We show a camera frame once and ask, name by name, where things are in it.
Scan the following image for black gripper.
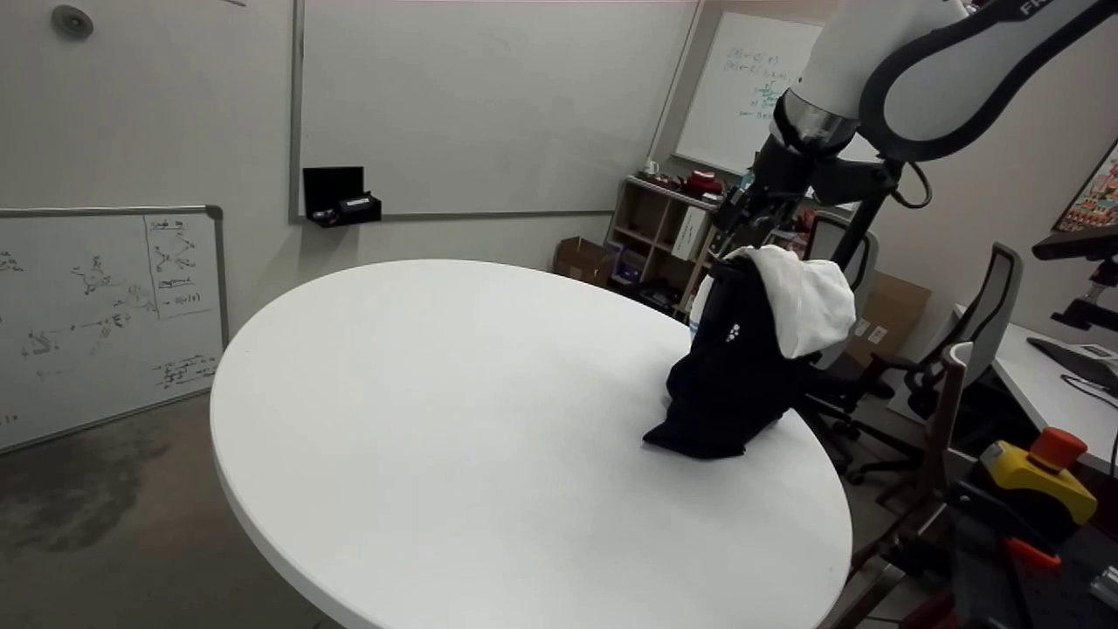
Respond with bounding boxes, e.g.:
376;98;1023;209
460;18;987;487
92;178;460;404
704;130;825;259

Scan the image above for white blue-striped tea towel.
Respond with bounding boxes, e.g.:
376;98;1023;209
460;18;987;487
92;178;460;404
689;239;862;362

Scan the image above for red item on shelf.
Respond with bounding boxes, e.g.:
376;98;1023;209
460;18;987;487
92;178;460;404
681;166;725;197

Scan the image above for wooden shelf unit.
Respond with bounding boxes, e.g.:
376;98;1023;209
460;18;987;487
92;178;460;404
603;171;761;322

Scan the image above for whiteboard with green writing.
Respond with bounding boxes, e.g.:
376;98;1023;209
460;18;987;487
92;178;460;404
673;9;825;178

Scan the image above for black cloth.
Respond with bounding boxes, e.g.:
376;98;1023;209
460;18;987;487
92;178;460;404
640;249;862;465

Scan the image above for brown box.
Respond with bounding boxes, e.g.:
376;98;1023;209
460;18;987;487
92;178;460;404
553;232;615;289

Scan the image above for cardboard box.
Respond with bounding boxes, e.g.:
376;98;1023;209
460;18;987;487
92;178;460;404
843;270;937;374

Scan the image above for white desk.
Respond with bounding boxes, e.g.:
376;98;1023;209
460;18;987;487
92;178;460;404
993;319;1118;465

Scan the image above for yellow emergency stop box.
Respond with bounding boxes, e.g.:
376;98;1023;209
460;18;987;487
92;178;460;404
978;422;1099;526

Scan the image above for black marker box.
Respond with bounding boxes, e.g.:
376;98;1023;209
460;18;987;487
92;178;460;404
301;163;384;229

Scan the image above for low whiteboard with black scribbles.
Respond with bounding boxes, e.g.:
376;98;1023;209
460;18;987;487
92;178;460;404
0;202;232;453

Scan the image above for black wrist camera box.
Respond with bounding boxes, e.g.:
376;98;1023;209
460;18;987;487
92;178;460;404
814;152;902;209

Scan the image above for large blank wall whiteboard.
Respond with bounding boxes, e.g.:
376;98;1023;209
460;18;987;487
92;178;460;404
289;0;702;223

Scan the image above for red wall poster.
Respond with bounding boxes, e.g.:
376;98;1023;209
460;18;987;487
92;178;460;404
1053;137;1118;238

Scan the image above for orange handle clamp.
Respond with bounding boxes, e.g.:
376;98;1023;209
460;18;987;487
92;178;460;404
1004;535;1067;575

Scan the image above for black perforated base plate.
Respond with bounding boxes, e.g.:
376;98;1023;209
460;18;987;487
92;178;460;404
941;476;1118;629

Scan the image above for round wall sensor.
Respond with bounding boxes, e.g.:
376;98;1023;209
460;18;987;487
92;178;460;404
45;3;96;46

